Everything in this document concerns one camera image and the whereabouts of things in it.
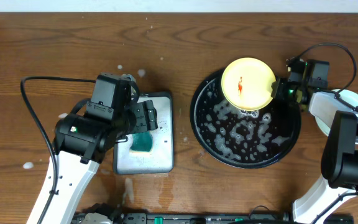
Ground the yellow plate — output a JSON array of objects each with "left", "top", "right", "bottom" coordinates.
[{"left": 221, "top": 57, "right": 276, "bottom": 111}]

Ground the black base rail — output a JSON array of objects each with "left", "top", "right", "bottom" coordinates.
[{"left": 70, "top": 203, "right": 291, "bottom": 224}]

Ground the rectangular soapy metal tray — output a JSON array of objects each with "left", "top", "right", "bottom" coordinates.
[{"left": 113, "top": 91, "right": 174, "bottom": 175}]

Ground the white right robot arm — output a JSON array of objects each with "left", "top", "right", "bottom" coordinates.
[{"left": 272, "top": 79, "right": 358, "bottom": 223}]

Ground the light green plate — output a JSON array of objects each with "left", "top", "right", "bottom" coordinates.
[{"left": 314, "top": 90, "right": 358, "bottom": 136}]

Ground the green yellow sponge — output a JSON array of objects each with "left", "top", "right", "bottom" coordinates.
[{"left": 130, "top": 132, "right": 153, "bottom": 152}]

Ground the round black tray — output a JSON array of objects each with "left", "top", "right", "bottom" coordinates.
[{"left": 190, "top": 70, "right": 301, "bottom": 169}]

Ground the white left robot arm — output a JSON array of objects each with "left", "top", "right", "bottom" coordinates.
[{"left": 28, "top": 99, "right": 157, "bottom": 223}]

